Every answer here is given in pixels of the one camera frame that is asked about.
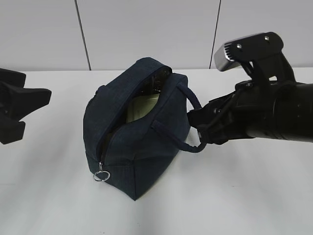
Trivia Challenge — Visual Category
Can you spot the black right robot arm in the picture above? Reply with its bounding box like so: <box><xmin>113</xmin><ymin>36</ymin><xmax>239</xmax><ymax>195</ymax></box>
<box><xmin>188</xmin><ymin>53</ymin><xmax>313</xmax><ymax>145</ymax></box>

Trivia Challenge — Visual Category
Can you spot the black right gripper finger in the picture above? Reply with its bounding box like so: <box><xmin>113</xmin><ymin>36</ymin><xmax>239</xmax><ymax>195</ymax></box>
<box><xmin>187</xmin><ymin>108</ymin><xmax>210</xmax><ymax>127</ymax></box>

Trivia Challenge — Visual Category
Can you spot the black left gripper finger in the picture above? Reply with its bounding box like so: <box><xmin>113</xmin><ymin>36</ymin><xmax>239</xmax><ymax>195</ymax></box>
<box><xmin>13</xmin><ymin>88</ymin><xmax>52</xmax><ymax>115</ymax></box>
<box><xmin>0</xmin><ymin>118</ymin><xmax>25</xmax><ymax>144</ymax></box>

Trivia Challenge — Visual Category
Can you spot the green lidded glass container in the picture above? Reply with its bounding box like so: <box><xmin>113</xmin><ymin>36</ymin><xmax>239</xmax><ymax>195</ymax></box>
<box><xmin>126</xmin><ymin>94</ymin><xmax>159</xmax><ymax>123</ymax></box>

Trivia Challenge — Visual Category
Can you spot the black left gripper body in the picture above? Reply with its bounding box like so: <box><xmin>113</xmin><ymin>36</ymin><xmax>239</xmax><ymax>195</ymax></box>
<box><xmin>0</xmin><ymin>69</ymin><xmax>26</xmax><ymax>121</ymax></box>

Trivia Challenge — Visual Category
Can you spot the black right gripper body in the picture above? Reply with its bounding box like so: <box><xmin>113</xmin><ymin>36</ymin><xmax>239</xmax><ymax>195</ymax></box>
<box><xmin>196</xmin><ymin>80</ymin><xmax>276</xmax><ymax>144</ymax></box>

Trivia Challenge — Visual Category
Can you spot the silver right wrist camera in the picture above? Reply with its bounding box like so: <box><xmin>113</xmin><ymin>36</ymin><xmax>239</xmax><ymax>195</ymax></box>
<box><xmin>214</xmin><ymin>32</ymin><xmax>284</xmax><ymax>71</ymax></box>

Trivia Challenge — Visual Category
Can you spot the navy blue lunch bag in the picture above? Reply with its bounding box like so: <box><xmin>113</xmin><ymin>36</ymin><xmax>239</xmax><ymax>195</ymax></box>
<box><xmin>83</xmin><ymin>57</ymin><xmax>205</xmax><ymax>200</ymax></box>

